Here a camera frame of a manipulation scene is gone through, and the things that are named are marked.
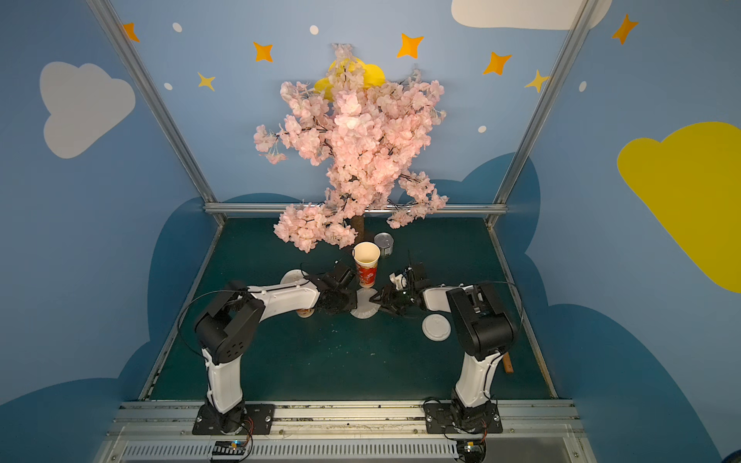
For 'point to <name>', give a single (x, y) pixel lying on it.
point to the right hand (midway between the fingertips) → (377, 300)
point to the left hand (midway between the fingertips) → (358, 301)
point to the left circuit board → (229, 448)
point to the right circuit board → (472, 450)
